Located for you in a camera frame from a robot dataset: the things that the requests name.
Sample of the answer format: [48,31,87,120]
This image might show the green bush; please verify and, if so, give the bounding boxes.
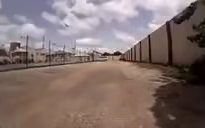
[179,13,205,84]

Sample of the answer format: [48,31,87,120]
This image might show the distant dark trees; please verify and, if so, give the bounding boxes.
[101,50,123,57]

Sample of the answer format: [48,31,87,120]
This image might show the long pale panel wall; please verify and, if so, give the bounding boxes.
[119,0,205,67]

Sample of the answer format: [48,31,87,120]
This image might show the brown dirt road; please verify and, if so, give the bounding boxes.
[0,59,205,128]

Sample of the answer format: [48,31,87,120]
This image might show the group of pale buildings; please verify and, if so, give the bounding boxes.
[0,41,91,65]

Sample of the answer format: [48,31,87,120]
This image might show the wire fence with posts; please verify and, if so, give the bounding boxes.
[0,34,101,74]

